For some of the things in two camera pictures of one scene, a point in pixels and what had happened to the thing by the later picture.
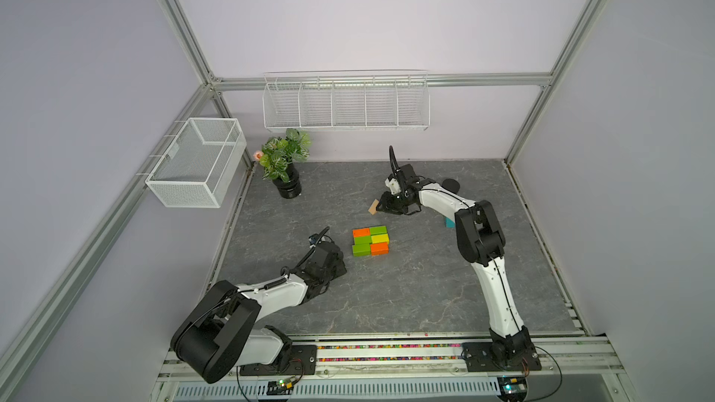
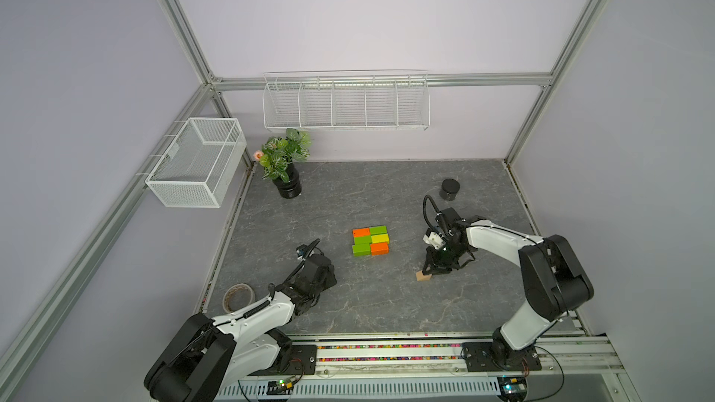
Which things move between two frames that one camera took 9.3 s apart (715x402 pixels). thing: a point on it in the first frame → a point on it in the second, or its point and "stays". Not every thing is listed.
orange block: (363, 232) stays
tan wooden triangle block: (372, 207) → (420, 276)
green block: (377, 230) stays
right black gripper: (385, 205) → (433, 266)
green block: (361, 248) stays
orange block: (379, 248) stays
